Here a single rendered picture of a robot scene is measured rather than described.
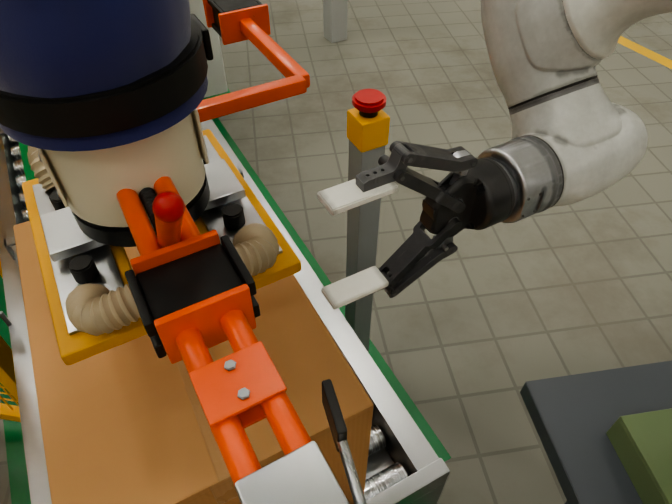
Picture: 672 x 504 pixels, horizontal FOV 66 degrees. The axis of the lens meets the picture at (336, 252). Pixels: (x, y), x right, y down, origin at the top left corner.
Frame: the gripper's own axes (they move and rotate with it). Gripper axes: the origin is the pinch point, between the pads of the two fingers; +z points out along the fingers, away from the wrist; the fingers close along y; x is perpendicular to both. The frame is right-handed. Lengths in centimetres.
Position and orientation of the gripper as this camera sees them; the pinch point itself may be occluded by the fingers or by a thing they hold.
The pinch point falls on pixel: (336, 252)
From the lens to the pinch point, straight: 52.2
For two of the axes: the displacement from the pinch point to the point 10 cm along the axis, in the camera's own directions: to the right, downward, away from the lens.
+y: 0.1, 6.9, 7.2
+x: -4.8, -6.3, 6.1
